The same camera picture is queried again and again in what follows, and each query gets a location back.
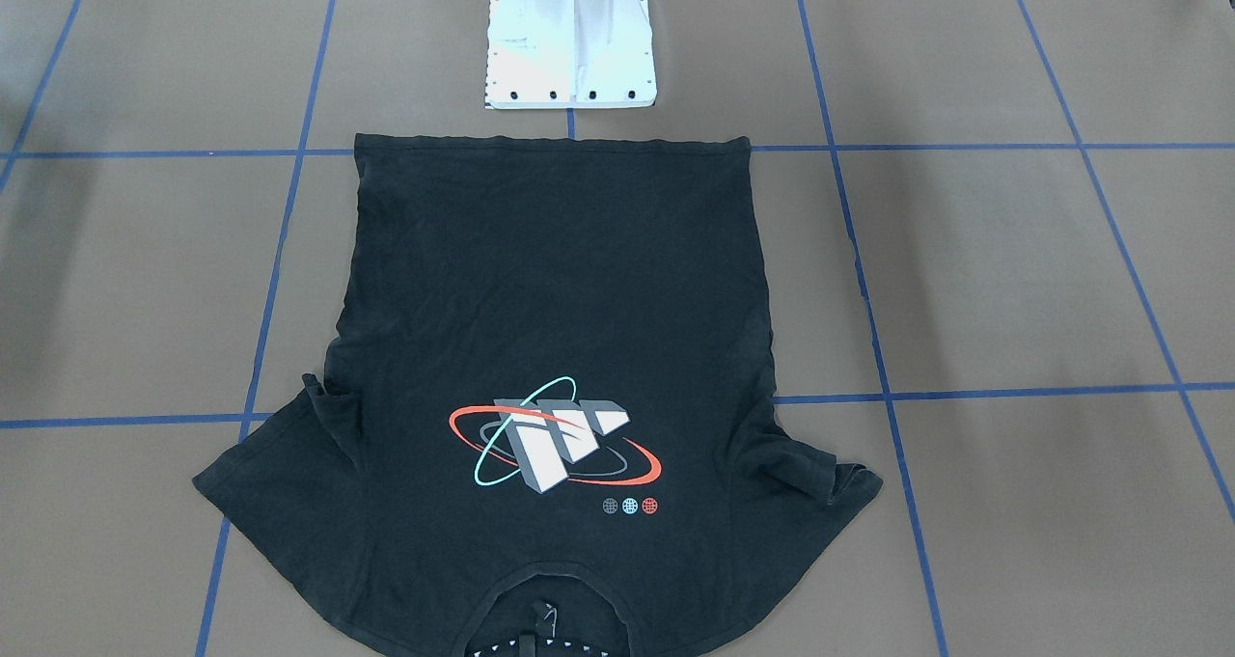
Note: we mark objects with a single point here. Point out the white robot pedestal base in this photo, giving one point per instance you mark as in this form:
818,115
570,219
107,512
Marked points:
569,54

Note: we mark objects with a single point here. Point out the black t-shirt with logo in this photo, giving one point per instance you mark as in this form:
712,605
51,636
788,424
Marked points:
545,426

